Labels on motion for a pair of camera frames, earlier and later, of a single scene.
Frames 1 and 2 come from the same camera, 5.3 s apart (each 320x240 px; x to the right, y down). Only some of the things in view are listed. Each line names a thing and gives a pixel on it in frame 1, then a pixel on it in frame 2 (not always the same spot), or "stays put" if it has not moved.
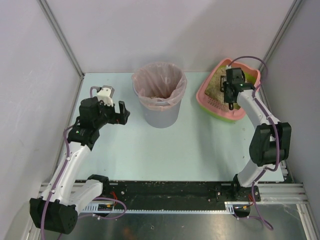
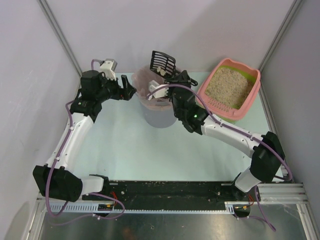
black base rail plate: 172,195 stays put
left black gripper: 119,117 → 121,90
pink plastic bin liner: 160,86 stays put
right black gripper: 229,97 → 180,81
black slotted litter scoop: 222,80 → 163,64
